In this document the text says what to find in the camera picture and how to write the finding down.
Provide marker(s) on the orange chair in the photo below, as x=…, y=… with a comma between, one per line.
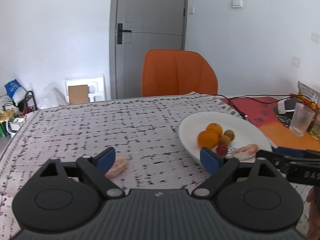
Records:
x=177, y=72

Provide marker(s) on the yellow slippers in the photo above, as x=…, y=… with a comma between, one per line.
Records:
x=7, y=115

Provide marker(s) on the black metal rack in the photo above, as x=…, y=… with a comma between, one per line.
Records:
x=31, y=102

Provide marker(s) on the large orange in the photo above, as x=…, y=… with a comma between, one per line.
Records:
x=214, y=128
x=208, y=139

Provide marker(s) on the white wall socket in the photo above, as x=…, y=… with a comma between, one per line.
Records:
x=296, y=61
x=314, y=37

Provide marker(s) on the white bowl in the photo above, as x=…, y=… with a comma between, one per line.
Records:
x=192, y=127

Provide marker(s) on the clear plastic cup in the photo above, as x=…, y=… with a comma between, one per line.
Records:
x=301, y=120

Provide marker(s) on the white foam packaging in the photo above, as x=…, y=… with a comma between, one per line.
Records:
x=98, y=85

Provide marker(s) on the white light switch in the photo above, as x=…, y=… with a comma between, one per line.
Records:
x=237, y=2

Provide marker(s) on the person's right hand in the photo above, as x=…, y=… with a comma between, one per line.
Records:
x=314, y=212

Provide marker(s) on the red and orange mat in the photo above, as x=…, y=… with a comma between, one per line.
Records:
x=275, y=130

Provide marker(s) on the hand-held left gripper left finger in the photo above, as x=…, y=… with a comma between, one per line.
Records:
x=106, y=158

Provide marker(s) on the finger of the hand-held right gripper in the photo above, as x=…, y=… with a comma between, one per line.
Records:
x=273, y=158
x=287, y=151

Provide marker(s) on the clear plastic bag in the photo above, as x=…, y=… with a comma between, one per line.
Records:
x=53, y=96

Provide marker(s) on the brown cardboard sheet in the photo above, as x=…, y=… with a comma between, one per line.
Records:
x=78, y=95

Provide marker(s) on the brown kiwi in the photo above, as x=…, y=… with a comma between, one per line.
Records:
x=229, y=134
x=225, y=140

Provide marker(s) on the grey door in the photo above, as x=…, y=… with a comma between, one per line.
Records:
x=150, y=17

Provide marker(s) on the white charger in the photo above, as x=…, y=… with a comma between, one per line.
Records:
x=287, y=106

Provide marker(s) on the small peeled pomelo segment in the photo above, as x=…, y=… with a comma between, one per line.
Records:
x=246, y=151

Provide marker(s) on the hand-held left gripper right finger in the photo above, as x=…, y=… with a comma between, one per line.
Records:
x=211, y=160

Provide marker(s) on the printed snack packet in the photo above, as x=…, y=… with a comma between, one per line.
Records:
x=308, y=91

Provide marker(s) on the large peeled pomelo segment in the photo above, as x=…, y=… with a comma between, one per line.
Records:
x=117, y=166

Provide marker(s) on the small red fruit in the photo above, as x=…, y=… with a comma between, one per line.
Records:
x=222, y=150

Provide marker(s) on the blue and white bag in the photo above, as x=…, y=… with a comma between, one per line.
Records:
x=15, y=90

